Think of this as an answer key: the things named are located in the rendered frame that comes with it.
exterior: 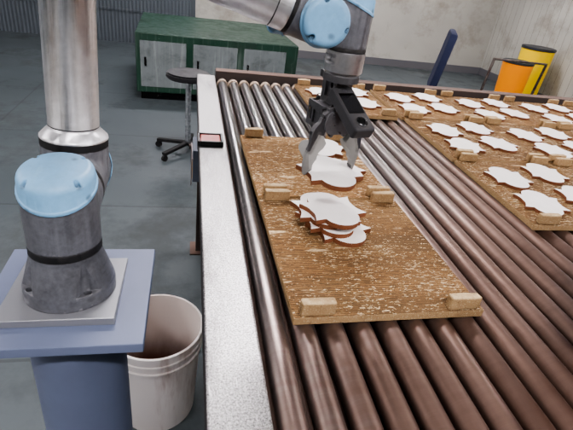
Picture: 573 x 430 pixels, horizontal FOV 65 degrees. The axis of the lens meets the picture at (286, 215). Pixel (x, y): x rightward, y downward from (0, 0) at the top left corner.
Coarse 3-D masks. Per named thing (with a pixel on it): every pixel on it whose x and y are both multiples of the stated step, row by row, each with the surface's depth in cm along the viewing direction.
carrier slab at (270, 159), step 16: (256, 144) 136; (272, 144) 138; (288, 144) 140; (256, 160) 126; (272, 160) 127; (288, 160) 129; (256, 176) 117; (272, 176) 118; (288, 176) 120; (304, 176) 121; (368, 176) 126; (256, 192) 110; (304, 192) 112; (336, 192) 115; (352, 192) 116
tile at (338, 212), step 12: (300, 204) 97; (312, 204) 97; (324, 204) 98; (336, 204) 98; (348, 204) 99; (312, 216) 95; (324, 216) 93; (336, 216) 94; (348, 216) 94; (360, 216) 97; (336, 228) 92; (348, 228) 92
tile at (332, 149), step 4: (328, 140) 144; (328, 144) 141; (332, 144) 141; (336, 144) 142; (324, 148) 137; (328, 148) 137; (332, 148) 138; (336, 148) 138; (340, 148) 139; (320, 152) 134; (324, 152) 135; (328, 152) 135; (332, 152) 135; (336, 152) 136; (340, 152) 136; (328, 156) 133; (332, 156) 134; (336, 156) 135; (340, 156) 135
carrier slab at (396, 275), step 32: (288, 224) 98; (384, 224) 103; (288, 256) 87; (320, 256) 89; (352, 256) 90; (384, 256) 92; (416, 256) 93; (288, 288) 79; (320, 288) 80; (352, 288) 81; (384, 288) 82; (416, 288) 83; (448, 288) 85; (320, 320) 74; (352, 320) 75; (384, 320) 77
